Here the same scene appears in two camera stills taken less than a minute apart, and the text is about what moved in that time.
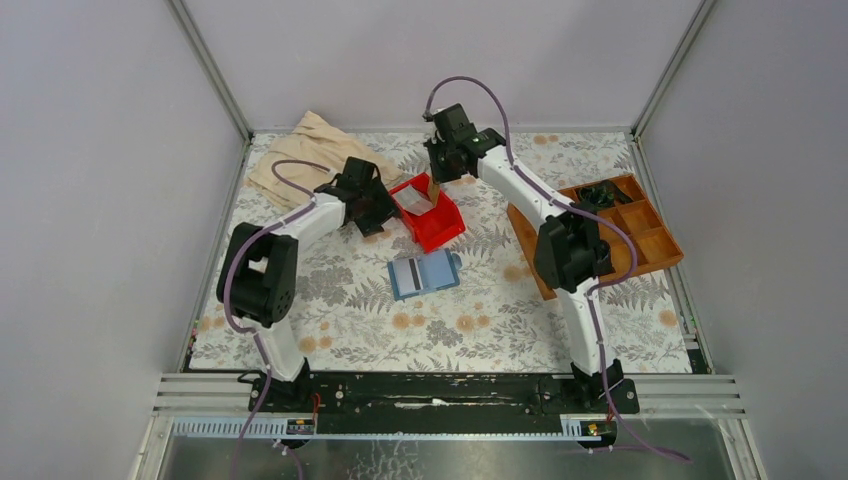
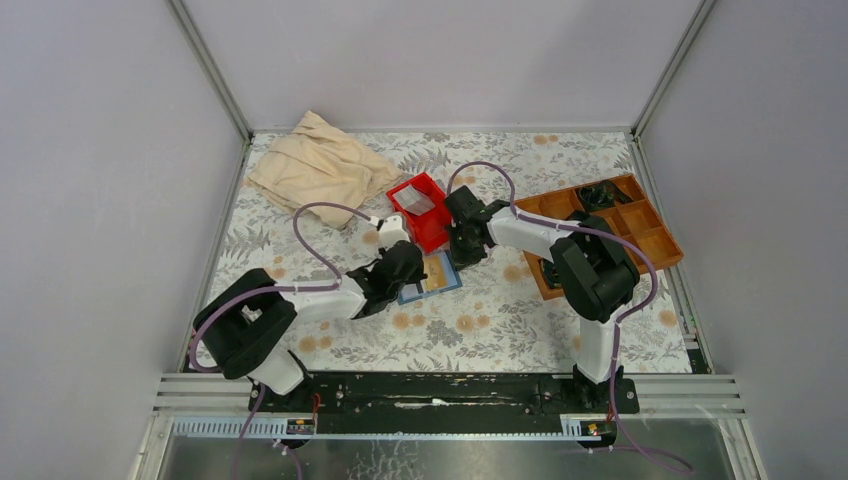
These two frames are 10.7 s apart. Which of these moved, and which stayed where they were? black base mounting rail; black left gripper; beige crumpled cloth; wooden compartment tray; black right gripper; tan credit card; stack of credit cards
Moved: black left gripper; black right gripper; tan credit card
Stayed: stack of credit cards; black base mounting rail; wooden compartment tray; beige crumpled cloth
